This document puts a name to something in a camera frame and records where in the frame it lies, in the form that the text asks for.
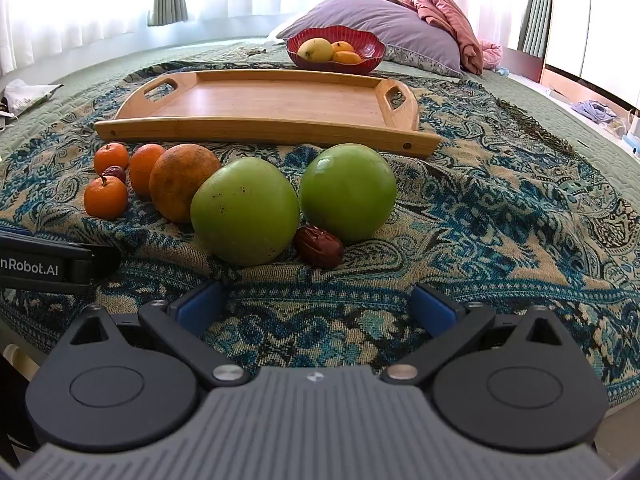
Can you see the blue cloth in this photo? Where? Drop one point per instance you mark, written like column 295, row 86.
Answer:
column 594, row 111

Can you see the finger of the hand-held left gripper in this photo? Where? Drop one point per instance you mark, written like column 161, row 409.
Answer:
column 92, row 262
column 12, row 233

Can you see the green quilted bedspread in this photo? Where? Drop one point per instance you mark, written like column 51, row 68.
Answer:
column 90, row 75

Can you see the yellow pear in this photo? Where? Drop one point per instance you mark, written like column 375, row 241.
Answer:
column 315, row 50

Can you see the red bowl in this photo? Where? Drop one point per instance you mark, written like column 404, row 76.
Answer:
column 372, row 50

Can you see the large brownish orange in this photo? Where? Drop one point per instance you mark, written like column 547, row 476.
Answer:
column 180, row 182

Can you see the white patterned cloth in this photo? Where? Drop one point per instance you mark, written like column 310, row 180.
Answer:
column 27, row 96

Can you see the pink cloth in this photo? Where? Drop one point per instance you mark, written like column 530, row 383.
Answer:
column 492, row 54

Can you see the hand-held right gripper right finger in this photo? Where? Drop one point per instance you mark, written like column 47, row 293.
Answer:
column 435, row 310

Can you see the brown wooden headboard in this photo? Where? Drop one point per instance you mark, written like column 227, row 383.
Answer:
column 525, row 64

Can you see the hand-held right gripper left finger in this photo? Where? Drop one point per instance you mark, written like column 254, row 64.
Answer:
column 197, row 307

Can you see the white wardrobe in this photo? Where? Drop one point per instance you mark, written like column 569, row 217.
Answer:
column 595, row 20

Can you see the floral pillow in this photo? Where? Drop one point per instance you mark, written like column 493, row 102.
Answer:
column 427, row 62

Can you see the purple pillow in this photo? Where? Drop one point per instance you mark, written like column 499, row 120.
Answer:
column 380, row 22

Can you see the wooden tray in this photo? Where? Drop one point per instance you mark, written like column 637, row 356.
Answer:
column 280, row 100

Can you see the green apple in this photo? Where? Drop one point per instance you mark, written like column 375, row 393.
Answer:
column 245, row 212
column 348, row 191

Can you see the white pillow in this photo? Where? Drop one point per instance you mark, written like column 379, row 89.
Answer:
column 280, row 34

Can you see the small tangerine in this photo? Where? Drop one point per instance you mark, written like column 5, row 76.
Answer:
column 144, row 167
column 105, row 199
column 111, row 156

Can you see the red date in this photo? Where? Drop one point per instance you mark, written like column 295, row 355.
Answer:
column 317, row 246
column 115, row 174

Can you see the patterned teal blanket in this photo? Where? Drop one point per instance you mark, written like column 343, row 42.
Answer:
column 500, row 210

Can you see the white sheer curtain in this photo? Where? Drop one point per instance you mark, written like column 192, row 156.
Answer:
column 75, row 5

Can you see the pink quilt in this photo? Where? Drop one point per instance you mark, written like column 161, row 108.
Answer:
column 445, row 15

